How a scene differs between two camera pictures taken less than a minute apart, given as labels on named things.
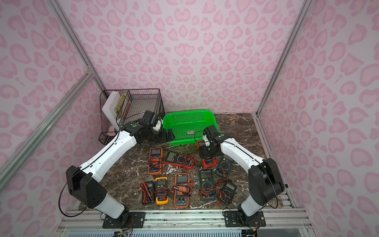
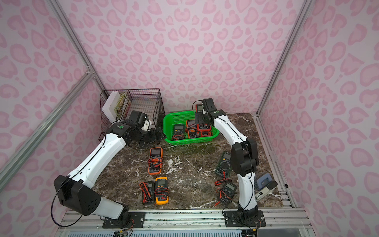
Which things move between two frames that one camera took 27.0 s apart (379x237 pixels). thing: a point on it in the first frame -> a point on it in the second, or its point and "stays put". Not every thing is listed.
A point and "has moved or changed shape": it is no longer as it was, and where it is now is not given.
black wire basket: [118, 107] stays put
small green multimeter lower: [227, 192] stays put
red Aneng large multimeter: [184, 161] -> [202, 127]
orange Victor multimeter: [155, 160] stays put
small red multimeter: [207, 162] has moved or changed shape
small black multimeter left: [148, 192] stays put
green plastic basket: [188, 126] stays put
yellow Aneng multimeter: [161, 190] stays put
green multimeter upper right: [224, 166] stays put
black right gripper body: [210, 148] -> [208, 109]
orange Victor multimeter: [182, 192] -> [192, 129]
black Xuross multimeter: [207, 184] -> [179, 132]
